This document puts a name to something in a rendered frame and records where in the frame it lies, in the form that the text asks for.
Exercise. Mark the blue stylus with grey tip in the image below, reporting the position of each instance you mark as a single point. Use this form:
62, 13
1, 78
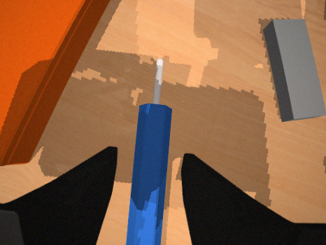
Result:
151, 153

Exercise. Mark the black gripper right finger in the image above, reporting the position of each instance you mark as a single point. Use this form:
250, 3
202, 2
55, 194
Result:
219, 213

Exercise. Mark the grey rectangular block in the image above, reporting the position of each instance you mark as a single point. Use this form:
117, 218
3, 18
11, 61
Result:
294, 70

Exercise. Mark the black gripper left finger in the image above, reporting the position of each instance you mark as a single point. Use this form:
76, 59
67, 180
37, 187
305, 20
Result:
69, 210

